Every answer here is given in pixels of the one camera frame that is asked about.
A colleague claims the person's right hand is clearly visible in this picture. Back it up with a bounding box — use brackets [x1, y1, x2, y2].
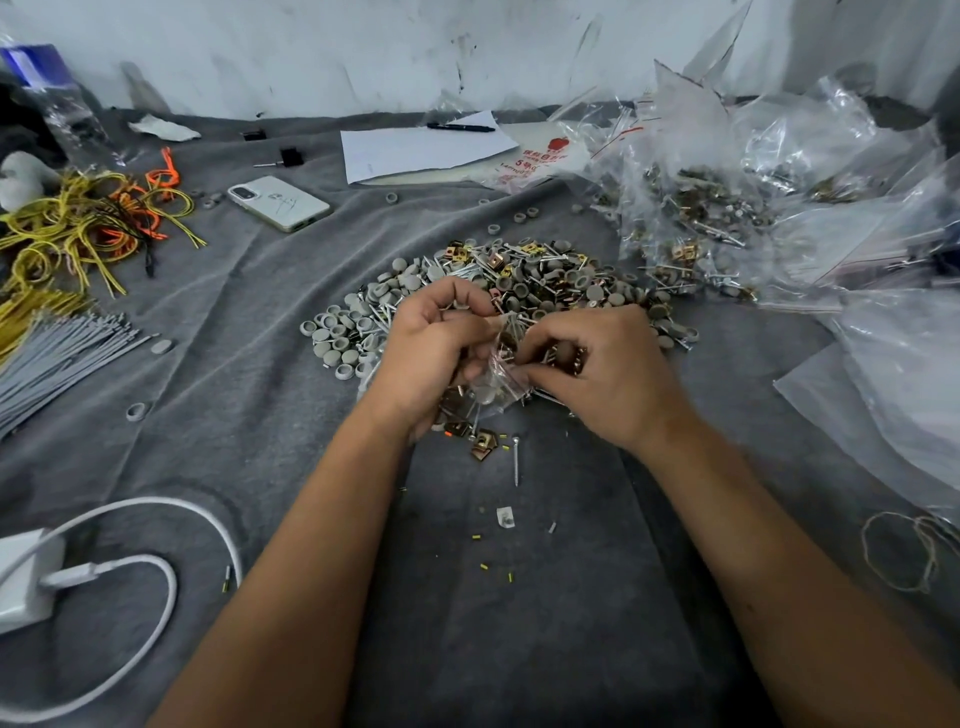
[513, 303, 700, 460]

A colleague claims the person's left hand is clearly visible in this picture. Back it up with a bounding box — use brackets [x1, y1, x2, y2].
[365, 276, 508, 445]

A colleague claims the small clear plastic bag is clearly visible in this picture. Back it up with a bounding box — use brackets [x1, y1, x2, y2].
[431, 313, 588, 438]

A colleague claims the person's right forearm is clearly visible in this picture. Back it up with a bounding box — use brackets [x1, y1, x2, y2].
[636, 414, 960, 728]

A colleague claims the person's left forearm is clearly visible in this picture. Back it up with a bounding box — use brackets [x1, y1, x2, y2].
[146, 391, 421, 728]

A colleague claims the pile of grey caps and screws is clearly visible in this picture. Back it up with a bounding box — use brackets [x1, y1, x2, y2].
[300, 238, 700, 382]

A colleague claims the white red-printed plastic bag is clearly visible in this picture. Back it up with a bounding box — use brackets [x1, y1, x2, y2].
[465, 121, 603, 194]

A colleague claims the white paper sheet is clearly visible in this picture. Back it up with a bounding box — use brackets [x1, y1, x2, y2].
[340, 111, 520, 186]

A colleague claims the grey cloth cover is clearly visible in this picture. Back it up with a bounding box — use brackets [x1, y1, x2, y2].
[0, 103, 960, 728]

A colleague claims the pile of filled clear bags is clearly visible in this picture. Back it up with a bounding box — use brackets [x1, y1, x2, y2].
[568, 62, 948, 303]

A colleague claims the white smartphone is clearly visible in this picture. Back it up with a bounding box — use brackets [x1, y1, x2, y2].
[227, 175, 333, 234]

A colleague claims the heap of empty clear bags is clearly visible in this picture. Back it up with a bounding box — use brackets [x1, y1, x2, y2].
[772, 287, 960, 520]

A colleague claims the white crumpled tissue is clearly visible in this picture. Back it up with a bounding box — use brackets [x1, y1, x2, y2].
[128, 114, 202, 144]

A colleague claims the clear plastic water bottle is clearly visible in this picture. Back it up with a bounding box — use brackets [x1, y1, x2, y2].
[0, 39, 127, 171]

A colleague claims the white crumpled cloth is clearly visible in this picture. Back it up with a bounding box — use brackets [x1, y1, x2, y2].
[0, 150, 63, 213]

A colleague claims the white charger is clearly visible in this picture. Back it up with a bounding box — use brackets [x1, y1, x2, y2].
[0, 528, 69, 636]

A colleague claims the bundle of orange wires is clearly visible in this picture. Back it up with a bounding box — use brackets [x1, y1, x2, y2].
[96, 147, 186, 261]

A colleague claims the white charging cable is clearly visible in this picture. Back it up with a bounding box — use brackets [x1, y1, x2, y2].
[0, 495, 245, 726]

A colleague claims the loop of beige string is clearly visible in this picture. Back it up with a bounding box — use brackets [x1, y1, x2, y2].
[860, 510, 960, 596]

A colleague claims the bundle of grey cable ties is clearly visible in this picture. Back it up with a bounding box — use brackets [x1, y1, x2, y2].
[0, 310, 156, 441]

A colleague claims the bundle of yellow wires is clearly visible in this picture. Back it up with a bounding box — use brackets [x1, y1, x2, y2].
[0, 168, 208, 355]

